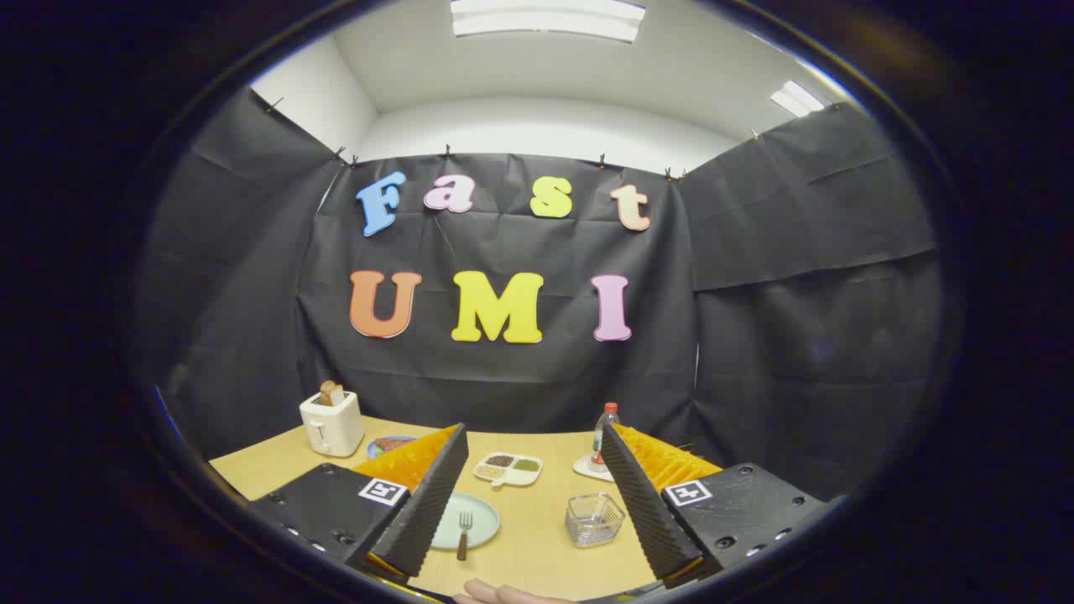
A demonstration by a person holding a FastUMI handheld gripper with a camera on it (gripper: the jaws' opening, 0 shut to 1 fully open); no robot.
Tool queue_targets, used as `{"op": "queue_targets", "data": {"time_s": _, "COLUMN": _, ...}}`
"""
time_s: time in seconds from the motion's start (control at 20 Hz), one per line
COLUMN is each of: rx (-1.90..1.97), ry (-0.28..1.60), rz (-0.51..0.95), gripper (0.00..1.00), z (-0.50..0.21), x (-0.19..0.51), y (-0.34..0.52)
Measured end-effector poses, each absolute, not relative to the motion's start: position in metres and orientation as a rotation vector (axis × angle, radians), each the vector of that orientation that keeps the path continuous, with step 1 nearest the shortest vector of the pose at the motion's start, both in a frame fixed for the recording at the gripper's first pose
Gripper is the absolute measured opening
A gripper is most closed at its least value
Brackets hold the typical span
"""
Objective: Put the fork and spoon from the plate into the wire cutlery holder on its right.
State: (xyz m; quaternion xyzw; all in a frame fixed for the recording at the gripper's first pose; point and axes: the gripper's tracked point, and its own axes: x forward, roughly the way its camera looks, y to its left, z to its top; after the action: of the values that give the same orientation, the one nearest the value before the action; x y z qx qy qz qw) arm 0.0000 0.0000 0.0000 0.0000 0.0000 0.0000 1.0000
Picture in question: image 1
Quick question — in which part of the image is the clear water bottle red cap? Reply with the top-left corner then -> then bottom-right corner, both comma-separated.
591,403 -> 620,472

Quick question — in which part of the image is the large ceiling light panel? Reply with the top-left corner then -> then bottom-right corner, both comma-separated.
451,0 -> 647,44

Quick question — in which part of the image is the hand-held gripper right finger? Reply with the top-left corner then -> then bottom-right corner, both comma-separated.
600,422 -> 844,588

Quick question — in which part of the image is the clear cutlery drain basket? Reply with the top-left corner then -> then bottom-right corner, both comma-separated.
565,493 -> 627,549

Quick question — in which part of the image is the black backdrop cloth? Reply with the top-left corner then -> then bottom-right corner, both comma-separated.
134,84 -> 945,504

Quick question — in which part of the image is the white divided tray with beans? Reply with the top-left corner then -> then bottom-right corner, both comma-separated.
473,452 -> 544,489

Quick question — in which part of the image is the white toaster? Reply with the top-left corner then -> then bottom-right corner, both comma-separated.
300,390 -> 366,458

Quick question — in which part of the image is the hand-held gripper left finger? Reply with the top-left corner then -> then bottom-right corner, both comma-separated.
248,423 -> 471,580

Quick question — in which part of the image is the small ceiling light panel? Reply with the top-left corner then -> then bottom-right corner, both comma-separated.
770,80 -> 827,118

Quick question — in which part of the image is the light green plate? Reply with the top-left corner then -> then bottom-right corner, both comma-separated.
430,492 -> 501,551

